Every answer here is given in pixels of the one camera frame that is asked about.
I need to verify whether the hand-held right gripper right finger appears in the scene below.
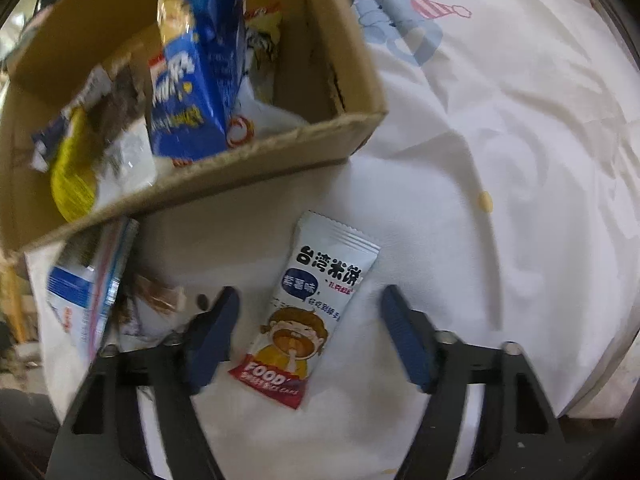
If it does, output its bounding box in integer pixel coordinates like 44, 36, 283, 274
379, 285, 581, 480

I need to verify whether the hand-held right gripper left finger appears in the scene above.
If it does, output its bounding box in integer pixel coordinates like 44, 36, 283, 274
45, 286, 241, 480

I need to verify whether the white cartoon rice cake packet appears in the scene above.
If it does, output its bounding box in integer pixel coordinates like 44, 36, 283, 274
228, 211, 381, 410

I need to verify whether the blue white snack pouch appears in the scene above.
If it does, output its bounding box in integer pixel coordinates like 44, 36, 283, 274
46, 217, 140, 361

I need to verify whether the brown cardboard box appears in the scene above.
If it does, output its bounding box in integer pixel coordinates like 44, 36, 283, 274
0, 0, 390, 253

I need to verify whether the white red snack packet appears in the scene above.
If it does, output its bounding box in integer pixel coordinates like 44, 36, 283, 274
222, 2, 308, 151

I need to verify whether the blue yellow snack packet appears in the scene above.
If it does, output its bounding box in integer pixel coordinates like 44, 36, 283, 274
147, 0, 246, 158

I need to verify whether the tan snack packet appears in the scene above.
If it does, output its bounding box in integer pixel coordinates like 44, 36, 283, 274
65, 62, 151, 126

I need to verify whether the brown snack wrapper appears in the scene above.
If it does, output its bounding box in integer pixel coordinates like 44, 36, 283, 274
120, 272, 188, 336

